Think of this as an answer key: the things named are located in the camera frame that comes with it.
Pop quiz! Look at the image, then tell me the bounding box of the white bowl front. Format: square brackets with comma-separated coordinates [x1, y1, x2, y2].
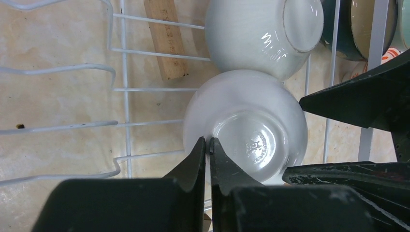
[183, 70, 308, 185]

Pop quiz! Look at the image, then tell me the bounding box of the white wire dish rack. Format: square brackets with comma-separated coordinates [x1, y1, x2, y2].
[0, 0, 390, 212]

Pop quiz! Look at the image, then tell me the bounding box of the dark blue bowl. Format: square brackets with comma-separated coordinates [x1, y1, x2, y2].
[320, 0, 399, 62]

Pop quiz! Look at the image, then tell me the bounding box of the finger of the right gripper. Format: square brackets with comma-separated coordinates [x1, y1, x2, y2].
[282, 161, 410, 232]
[299, 51, 410, 131]

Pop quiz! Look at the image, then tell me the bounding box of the white bowl orange pattern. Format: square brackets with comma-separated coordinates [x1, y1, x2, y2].
[341, 47, 403, 82]

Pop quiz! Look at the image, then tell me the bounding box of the plain white bowl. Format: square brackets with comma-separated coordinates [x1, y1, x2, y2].
[205, 0, 324, 82]

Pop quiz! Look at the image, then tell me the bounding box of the wooden block under rack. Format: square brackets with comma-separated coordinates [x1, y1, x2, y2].
[144, 0, 188, 81]

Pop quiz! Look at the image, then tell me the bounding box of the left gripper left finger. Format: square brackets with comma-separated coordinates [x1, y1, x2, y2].
[33, 137, 205, 232]

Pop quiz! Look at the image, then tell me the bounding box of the celadon green bowl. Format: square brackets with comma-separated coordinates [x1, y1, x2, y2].
[391, 0, 410, 52]

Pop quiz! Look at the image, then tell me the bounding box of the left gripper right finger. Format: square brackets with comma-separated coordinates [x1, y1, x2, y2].
[209, 138, 375, 232]

